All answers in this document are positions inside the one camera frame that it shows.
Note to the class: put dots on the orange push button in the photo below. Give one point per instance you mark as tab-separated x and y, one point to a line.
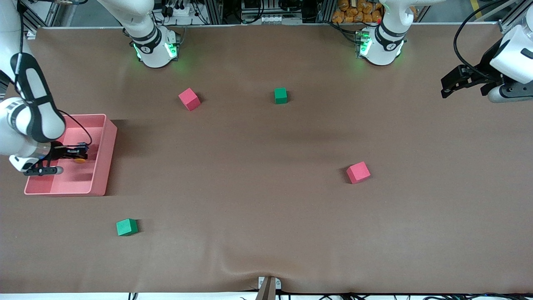
79	161

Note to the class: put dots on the green foam cube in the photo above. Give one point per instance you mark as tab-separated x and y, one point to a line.
126	227
280	96

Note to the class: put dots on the white power strip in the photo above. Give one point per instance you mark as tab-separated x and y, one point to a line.
183	10

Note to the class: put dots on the pink foam cube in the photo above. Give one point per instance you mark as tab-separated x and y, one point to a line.
358	173
189	99

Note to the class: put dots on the brown table mat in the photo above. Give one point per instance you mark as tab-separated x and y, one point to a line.
266	229

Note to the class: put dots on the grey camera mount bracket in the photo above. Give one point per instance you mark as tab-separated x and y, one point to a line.
268	287

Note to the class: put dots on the aluminium frame profile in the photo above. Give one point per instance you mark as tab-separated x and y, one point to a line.
510	23
37	21

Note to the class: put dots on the pink plastic bin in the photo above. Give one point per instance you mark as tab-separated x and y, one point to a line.
98	166

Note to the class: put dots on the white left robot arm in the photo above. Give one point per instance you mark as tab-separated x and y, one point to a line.
514	54

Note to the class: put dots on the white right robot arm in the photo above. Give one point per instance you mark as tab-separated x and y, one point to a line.
39	112

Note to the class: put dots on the white connector block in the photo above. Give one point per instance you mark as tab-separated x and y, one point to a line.
275	18

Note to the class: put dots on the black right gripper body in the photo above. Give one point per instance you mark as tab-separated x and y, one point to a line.
62	152

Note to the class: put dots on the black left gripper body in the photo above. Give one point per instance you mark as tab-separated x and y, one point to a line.
484	66

